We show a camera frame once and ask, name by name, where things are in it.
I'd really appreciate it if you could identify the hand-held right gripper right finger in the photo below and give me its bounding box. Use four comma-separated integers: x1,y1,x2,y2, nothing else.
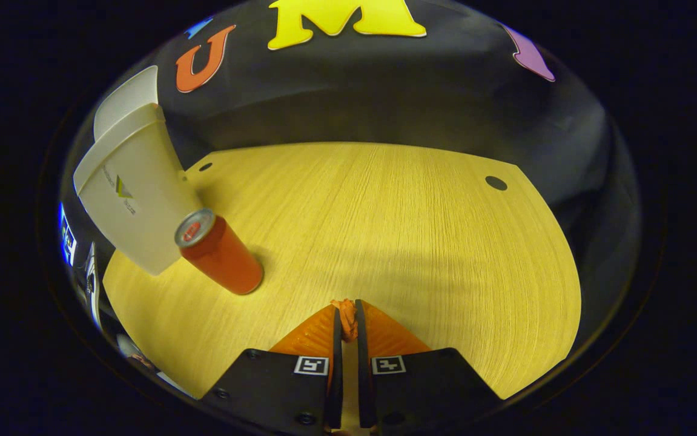
354,300,503,434

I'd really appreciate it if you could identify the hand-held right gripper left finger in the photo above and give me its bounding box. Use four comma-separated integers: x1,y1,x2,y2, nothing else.
200,305,344,435

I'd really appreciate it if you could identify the orange paper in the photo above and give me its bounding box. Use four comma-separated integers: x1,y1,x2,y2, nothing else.
331,299,359,343

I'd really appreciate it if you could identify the red pop can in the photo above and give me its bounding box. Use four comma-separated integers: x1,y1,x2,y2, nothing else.
174,208,264,296

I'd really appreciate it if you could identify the white side desk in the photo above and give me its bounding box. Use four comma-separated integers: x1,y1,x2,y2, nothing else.
84,241,104,332

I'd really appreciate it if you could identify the black backdrop cloth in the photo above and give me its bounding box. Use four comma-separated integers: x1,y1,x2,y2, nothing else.
58,0,642,340

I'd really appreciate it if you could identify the computer monitor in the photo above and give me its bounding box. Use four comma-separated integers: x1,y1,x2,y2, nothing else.
58,203,78,267

